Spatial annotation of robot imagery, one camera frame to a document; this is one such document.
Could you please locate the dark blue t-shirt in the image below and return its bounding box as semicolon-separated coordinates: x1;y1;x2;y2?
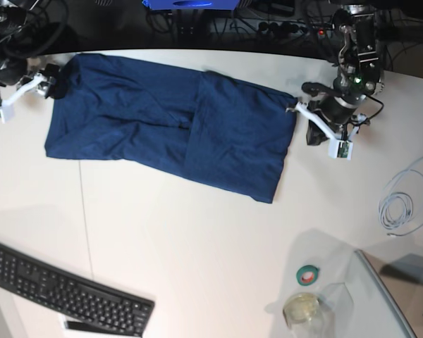
44;54;297;204

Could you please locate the black computer keyboard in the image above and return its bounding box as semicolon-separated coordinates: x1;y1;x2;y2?
0;243;155;337

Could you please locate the black power strip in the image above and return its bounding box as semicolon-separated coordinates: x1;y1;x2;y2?
259;20;334;38

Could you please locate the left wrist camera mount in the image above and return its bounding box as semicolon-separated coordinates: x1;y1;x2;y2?
286;101;369;161

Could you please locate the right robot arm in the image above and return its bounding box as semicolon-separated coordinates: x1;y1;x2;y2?
0;1;69;106

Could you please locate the green tape roll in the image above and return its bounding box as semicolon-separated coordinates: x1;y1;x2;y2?
296;265;319;286

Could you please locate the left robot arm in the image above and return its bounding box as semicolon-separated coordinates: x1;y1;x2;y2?
300;1;384;147

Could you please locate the blue box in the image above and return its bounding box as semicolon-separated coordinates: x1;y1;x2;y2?
142;0;240;11

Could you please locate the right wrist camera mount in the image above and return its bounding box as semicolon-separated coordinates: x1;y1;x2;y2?
0;85;36;123

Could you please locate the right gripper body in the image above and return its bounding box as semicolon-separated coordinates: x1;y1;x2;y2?
17;63;61;97

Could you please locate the clear glass jar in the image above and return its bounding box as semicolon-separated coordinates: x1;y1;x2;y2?
282;292;328;338

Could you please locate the coiled white cable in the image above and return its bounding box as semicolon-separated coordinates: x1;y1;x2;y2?
378;153;423;237

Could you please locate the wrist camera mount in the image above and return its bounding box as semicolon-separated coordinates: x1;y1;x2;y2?
0;85;36;123
286;101;369;161

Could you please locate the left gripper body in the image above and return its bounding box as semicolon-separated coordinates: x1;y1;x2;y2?
308;95;366;132

